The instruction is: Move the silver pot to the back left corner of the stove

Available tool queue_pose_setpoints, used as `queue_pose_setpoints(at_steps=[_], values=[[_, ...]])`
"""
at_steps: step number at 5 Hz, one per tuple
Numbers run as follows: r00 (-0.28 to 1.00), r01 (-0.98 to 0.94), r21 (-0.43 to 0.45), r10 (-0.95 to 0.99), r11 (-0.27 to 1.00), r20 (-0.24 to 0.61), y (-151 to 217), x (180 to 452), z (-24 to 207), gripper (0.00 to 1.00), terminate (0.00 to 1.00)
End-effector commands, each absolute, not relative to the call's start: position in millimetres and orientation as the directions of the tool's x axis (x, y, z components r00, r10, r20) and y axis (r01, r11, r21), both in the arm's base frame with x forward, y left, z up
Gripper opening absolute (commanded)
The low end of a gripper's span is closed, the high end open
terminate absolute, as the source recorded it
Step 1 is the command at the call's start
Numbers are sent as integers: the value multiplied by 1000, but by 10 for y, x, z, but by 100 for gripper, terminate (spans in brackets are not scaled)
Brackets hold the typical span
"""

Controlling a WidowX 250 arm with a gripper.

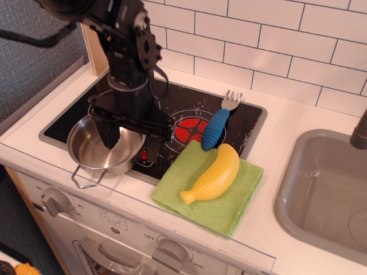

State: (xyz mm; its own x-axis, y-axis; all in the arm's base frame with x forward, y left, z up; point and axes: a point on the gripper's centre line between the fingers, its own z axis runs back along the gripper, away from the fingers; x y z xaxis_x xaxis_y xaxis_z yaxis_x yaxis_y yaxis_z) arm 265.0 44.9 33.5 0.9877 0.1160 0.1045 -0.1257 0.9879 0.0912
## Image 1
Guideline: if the wooden side post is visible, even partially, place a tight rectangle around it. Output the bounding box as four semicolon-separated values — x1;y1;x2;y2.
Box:
81;24;109;77

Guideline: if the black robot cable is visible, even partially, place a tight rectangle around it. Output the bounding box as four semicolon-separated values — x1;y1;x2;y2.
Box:
0;22;78;49

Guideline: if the grey oven door handle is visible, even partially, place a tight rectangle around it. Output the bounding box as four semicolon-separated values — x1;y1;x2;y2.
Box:
97;245;143;274

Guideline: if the grey timer knob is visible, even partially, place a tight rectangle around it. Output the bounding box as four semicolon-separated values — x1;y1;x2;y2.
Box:
41;188;71;217

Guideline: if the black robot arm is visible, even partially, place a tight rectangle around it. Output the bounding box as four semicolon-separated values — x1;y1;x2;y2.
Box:
39;1;173;162

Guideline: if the grey sink basin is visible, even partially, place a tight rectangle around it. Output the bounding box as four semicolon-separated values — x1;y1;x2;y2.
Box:
274;129;366;265

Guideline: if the grey faucet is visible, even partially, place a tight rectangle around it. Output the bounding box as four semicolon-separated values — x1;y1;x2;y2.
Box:
349;110;367;150

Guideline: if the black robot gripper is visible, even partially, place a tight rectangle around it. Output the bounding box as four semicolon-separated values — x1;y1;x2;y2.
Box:
88;82;173;163

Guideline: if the blue handled fork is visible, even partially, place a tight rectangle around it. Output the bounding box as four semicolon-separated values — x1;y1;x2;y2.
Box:
201;90;243;151

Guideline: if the yellow toy banana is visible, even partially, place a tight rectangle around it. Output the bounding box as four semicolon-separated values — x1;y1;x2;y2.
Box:
180;144;240;205

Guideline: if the black toy stove top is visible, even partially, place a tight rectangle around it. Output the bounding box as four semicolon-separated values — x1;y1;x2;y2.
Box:
39;75;267;185

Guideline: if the green cloth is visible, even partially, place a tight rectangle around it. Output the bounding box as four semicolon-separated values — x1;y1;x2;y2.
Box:
150;141;264;237

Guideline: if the grey oven knob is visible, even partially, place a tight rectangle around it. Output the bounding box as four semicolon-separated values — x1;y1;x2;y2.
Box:
152;239;189;273

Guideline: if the orange black object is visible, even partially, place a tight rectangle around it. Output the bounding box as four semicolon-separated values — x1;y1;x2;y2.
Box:
1;261;41;275

